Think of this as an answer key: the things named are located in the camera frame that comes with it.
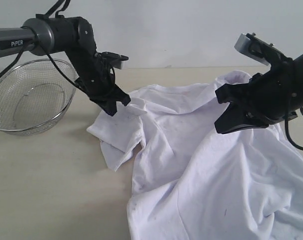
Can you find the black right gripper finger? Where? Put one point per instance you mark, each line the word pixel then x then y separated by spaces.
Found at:
pixel 234 119
pixel 234 93

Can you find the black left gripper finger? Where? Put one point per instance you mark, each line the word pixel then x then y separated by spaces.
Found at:
pixel 108 105
pixel 117 95

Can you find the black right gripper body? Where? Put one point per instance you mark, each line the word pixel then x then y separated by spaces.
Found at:
pixel 268 93

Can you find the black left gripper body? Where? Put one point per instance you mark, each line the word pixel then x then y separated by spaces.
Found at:
pixel 96 75

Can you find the white t-shirt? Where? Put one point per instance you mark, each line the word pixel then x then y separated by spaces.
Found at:
pixel 191 183

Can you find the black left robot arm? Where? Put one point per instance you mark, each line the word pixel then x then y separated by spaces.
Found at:
pixel 43 36

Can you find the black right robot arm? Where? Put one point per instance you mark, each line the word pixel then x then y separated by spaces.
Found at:
pixel 295 102

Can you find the metal mesh basket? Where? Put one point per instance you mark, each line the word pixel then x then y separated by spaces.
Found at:
pixel 35 95

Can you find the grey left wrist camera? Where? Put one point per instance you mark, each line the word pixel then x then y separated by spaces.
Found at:
pixel 114 59

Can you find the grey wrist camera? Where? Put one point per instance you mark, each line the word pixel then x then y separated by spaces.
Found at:
pixel 265 53
pixel 114 59

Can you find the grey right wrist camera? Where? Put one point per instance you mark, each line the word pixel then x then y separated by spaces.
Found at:
pixel 265 53

